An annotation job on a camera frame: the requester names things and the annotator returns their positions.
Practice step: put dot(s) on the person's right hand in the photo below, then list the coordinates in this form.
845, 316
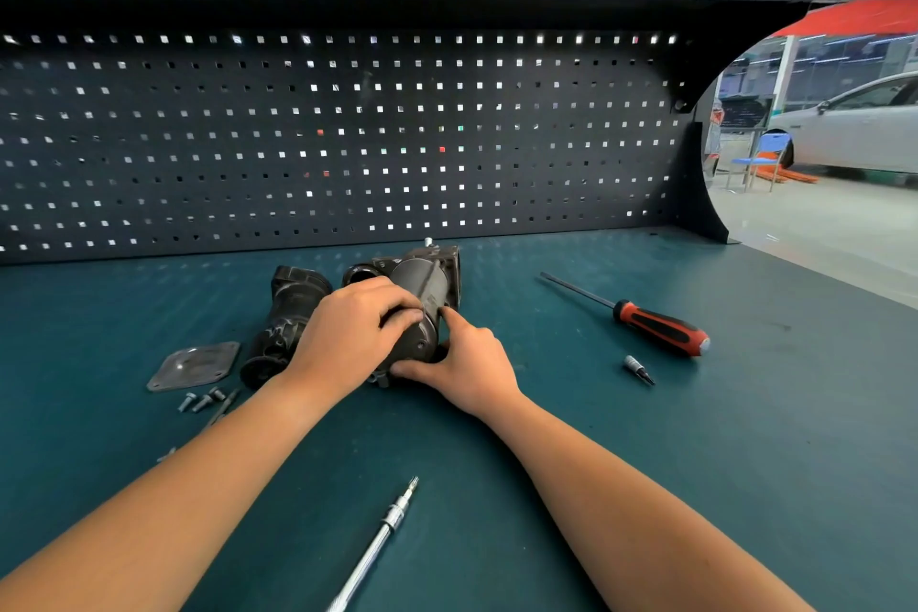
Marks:
477, 368

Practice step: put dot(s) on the person's left hand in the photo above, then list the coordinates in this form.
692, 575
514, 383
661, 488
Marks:
337, 339

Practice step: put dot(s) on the person's left thumb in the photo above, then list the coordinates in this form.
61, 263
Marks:
400, 326

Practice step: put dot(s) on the person's right thumb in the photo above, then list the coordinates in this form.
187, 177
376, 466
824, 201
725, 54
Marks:
419, 369

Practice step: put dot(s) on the dark grey starter motor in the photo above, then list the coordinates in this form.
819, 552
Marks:
427, 283

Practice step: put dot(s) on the person's left forearm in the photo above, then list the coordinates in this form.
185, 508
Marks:
165, 504

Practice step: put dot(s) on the person's right forearm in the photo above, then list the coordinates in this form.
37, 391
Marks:
631, 525

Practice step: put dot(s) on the black ribbed housing part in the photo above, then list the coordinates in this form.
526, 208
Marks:
287, 324

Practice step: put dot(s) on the chrome ratchet extension bar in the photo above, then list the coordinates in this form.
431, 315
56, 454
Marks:
376, 543

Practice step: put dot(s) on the dark perforated pegboard panel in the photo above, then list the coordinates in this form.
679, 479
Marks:
344, 145

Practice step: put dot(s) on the long thin grey bolt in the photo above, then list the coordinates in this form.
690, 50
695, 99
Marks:
166, 454
224, 408

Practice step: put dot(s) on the short grey bolt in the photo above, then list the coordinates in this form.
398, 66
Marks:
203, 403
186, 403
217, 393

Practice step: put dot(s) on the grey metal cover plate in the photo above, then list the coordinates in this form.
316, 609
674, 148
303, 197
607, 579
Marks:
193, 366

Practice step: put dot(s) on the small chrome socket bit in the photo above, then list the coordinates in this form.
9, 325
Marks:
638, 370

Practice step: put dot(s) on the red and black screwdriver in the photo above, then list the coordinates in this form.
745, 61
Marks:
660, 326

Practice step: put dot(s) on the blue chair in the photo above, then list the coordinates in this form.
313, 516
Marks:
767, 156

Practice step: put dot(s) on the orange floor ramp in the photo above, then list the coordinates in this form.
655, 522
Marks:
789, 175

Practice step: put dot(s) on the white car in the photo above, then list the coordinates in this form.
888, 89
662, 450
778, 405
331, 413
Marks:
857, 131

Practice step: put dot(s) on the red canopy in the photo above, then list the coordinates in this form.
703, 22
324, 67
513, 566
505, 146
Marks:
860, 15

